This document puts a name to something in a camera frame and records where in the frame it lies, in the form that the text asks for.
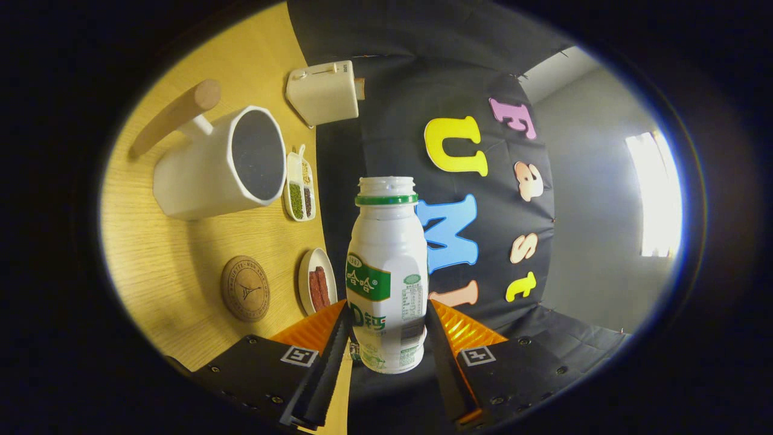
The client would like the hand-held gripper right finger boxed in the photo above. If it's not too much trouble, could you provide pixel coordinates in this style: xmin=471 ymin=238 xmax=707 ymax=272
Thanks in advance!
xmin=425 ymin=298 xmax=583 ymax=431

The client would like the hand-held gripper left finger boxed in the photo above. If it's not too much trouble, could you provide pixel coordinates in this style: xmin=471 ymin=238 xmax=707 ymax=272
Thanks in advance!
xmin=192 ymin=300 xmax=353 ymax=431

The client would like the round cork coaster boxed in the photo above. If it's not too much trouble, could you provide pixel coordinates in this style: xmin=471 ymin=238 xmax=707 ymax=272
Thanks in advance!
xmin=220 ymin=256 xmax=271 ymax=322

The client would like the white juice bottle green label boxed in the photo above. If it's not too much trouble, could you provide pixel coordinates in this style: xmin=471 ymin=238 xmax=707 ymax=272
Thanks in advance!
xmin=345 ymin=176 xmax=429 ymax=375

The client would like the white cup with wooden handle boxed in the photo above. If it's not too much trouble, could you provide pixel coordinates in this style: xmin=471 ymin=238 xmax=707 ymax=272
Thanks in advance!
xmin=130 ymin=79 xmax=287 ymax=221

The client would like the white round plate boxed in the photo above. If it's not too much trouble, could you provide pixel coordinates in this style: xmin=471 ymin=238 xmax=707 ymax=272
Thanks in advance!
xmin=298 ymin=248 xmax=338 ymax=317

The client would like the white divided dish with beans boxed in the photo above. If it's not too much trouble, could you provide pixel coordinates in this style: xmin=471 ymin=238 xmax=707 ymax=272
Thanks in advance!
xmin=283 ymin=144 xmax=316 ymax=222

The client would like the wooden table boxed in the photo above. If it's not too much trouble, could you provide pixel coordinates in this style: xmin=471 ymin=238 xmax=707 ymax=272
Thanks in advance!
xmin=100 ymin=2 xmax=354 ymax=435

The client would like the black backdrop cloth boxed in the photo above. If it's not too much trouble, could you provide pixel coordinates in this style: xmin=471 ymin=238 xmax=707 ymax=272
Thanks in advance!
xmin=287 ymin=0 xmax=632 ymax=433

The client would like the bright ceiling light panel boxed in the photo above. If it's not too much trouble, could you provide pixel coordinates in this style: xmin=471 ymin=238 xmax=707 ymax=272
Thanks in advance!
xmin=625 ymin=130 xmax=683 ymax=259

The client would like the white toaster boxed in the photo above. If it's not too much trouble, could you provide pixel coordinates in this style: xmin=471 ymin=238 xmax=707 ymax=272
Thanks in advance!
xmin=286 ymin=60 xmax=360 ymax=129

